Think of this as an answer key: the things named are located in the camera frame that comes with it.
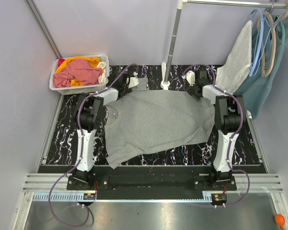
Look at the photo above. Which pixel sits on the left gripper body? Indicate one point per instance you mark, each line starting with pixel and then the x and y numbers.
pixel 121 81

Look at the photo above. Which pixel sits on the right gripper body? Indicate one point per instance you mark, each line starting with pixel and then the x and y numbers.
pixel 197 91

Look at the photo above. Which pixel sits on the grey t shirt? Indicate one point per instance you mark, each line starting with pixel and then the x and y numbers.
pixel 149 121

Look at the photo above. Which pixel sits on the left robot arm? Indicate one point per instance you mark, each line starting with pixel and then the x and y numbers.
pixel 87 116

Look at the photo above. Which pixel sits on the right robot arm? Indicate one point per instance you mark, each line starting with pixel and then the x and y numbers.
pixel 229 119

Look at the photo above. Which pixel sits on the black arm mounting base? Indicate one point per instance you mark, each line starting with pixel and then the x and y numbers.
pixel 148 183

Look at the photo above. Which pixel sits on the white laundry basket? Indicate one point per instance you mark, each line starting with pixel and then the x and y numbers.
pixel 78 74

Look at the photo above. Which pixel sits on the white garment in basket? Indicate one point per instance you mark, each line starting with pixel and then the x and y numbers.
pixel 102 77

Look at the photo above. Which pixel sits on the metal clothes rack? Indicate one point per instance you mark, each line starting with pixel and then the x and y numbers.
pixel 165 66

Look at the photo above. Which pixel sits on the orange shirt in basket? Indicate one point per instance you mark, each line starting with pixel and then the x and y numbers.
pixel 84 61

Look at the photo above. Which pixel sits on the white hanging cloth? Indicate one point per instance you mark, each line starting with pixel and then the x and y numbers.
pixel 237 66

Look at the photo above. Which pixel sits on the pink shirt in basket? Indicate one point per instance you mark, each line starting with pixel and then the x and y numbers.
pixel 78 74

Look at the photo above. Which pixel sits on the magenta garment in basket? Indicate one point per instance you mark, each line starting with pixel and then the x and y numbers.
pixel 60 61

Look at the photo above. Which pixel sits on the teal hanging garment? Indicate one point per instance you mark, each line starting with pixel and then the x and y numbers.
pixel 256 89

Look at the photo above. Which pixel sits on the blue plastic hanger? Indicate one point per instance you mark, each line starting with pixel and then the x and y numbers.
pixel 264 17

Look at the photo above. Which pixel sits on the teal plastic hanger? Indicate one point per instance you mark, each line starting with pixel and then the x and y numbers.
pixel 281 33

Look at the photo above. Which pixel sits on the beige plastic hanger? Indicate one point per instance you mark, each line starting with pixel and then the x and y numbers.
pixel 266 73

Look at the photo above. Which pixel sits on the orange ball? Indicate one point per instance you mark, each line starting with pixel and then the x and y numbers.
pixel 280 221

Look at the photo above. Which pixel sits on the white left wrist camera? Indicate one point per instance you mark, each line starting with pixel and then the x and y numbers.
pixel 133 80

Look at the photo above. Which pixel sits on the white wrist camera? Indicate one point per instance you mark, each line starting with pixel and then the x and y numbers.
pixel 133 80
pixel 189 76

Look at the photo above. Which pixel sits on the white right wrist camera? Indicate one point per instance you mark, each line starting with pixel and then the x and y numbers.
pixel 189 76

